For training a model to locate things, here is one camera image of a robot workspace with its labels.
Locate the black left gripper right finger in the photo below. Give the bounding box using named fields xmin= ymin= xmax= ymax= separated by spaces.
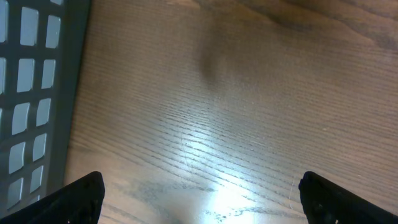
xmin=298 ymin=171 xmax=397 ymax=224

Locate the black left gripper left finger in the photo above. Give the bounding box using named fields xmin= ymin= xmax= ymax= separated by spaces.
xmin=1 ymin=171 xmax=105 ymax=224

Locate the grey plastic basket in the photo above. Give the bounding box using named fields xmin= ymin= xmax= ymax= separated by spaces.
xmin=1 ymin=0 xmax=91 ymax=217

